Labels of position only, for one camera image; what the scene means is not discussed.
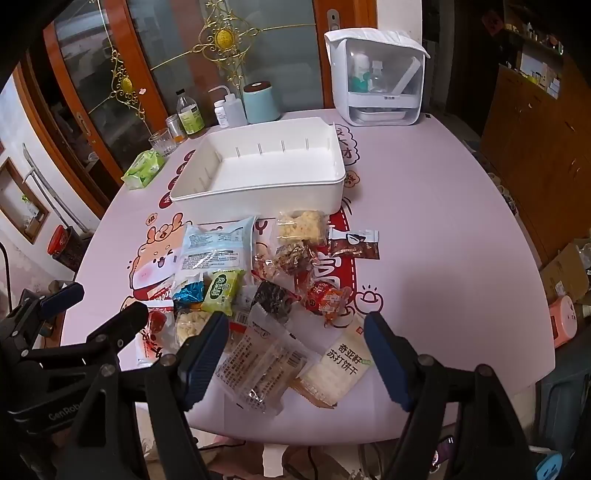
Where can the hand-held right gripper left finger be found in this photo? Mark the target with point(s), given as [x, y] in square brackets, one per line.
[203, 360]

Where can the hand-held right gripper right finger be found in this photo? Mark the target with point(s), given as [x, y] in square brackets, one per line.
[385, 364]

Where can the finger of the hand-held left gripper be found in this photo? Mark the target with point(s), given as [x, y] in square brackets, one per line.
[120, 325]
[60, 297]

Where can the red white puff snack packet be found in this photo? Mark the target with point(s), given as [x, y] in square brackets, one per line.
[157, 341]

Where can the small red striped snack packet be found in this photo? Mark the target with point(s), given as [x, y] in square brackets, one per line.
[161, 291]

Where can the clear biscuit packet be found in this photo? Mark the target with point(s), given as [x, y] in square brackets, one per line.
[263, 364]

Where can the small blue snack packet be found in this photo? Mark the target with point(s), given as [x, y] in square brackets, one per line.
[189, 293]

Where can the small green snack packet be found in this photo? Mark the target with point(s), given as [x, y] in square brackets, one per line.
[224, 293]

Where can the red label snack packet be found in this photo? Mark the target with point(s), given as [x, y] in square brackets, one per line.
[323, 297]

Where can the dark seaweed snack packet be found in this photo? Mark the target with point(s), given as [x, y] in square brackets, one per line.
[272, 300]

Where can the brown and white snack sachet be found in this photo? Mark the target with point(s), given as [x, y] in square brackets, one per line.
[355, 249]

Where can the white plastic storage bin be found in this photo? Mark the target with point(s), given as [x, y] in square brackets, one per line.
[277, 170]

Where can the white orange cracker packet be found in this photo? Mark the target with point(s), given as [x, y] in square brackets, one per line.
[337, 364]

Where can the red plastic container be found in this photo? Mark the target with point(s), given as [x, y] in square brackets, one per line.
[57, 240]

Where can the clear red wrapper snack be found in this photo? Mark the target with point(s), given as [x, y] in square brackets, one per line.
[264, 270]

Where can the large blue white bread packet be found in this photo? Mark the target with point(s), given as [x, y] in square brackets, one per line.
[214, 244]

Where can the brown nut bar packet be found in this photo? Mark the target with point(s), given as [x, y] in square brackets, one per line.
[293, 261]

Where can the green tissue pack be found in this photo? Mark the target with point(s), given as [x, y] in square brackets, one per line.
[143, 168]

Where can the yellow rice cake packet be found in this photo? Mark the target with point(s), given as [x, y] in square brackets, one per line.
[302, 228]

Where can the pink plastic appliance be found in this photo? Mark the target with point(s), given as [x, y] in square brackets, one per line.
[563, 323]

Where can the clear glass cup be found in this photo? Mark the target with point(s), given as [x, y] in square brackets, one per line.
[162, 143]

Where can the blue plastic object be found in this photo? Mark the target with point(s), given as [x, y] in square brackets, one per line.
[547, 466]

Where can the cardboard box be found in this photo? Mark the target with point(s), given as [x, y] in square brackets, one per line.
[568, 272]

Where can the metal can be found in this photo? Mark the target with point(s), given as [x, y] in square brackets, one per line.
[174, 127]

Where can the glass bottle with green label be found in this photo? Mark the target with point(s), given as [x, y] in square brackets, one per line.
[191, 117]

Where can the gold door ornament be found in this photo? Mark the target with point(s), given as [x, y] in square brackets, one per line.
[125, 84]
[225, 38]

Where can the wooden framed glass door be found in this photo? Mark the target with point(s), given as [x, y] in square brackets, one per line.
[295, 60]
[92, 69]

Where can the small white pill bottle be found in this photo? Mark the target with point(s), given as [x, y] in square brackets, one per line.
[220, 115]

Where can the white squeeze bottle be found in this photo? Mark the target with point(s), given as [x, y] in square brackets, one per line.
[233, 113]

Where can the wooden cabinet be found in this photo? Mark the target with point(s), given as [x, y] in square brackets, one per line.
[531, 152]

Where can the teal canister with brown lid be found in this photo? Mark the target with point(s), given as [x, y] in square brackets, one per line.
[261, 106]

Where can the clear plastic bottle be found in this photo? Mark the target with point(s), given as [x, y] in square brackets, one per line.
[378, 78]

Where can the white desktop storage box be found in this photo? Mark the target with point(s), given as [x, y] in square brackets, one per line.
[341, 69]

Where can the shelf of small boxes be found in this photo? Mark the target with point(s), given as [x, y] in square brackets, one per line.
[540, 69]

